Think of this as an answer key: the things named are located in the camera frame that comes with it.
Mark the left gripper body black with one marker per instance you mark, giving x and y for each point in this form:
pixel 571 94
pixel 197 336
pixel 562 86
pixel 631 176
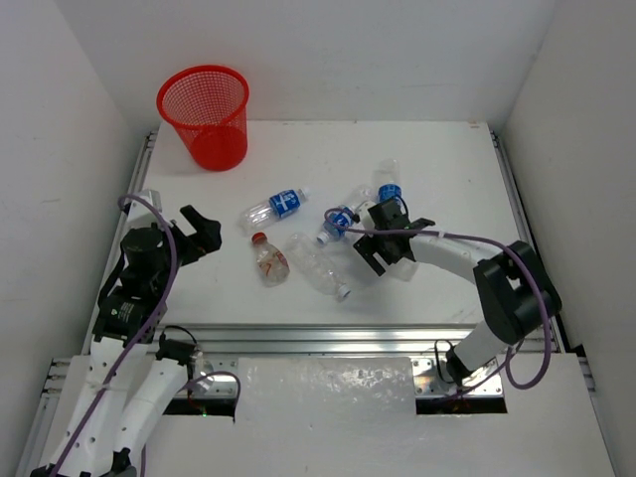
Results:
pixel 197 237

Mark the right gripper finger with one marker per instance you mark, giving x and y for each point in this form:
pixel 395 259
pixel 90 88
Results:
pixel 398 250
pixel 373 250

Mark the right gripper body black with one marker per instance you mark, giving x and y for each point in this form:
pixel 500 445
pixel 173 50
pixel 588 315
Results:
pixel 382 240

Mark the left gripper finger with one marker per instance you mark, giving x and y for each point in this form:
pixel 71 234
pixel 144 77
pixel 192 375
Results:
pixel 204 228
pixel 207 242

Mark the clear bottle white cap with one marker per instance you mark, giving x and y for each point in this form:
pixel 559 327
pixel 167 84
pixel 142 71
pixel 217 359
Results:
pixel 404 270

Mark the blue label bottle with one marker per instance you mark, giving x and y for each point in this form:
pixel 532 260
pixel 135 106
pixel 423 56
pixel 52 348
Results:
pixel 387 180
pixel 334 229
pixel 272 210

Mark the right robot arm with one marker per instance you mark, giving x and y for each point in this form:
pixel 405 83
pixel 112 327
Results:
pixel 515 291

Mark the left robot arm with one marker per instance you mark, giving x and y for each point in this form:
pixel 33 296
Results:
pixel 132 374

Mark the red mesh waste bin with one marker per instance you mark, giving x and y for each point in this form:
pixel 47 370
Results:
pixel 206 106

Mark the clear bottle blue cap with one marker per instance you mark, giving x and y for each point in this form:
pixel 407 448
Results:
pixel 316 267

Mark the red cap crushed bottle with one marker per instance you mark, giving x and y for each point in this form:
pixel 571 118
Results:
pixel 270 261

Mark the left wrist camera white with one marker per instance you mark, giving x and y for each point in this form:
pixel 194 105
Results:
pixel 141 208

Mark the left aluminium side rail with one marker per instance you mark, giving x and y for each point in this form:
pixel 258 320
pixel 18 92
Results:
pixel 142 162

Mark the aluminium side rail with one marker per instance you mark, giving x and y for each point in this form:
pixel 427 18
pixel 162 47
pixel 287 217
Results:
pixel 142 162
pixel 511 187

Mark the aluminium front rail frame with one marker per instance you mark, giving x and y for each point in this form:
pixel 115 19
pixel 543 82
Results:
pixel 223 345

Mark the right aluminium side rail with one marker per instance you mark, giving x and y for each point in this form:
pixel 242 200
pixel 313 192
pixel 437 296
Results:
pixel 511 187

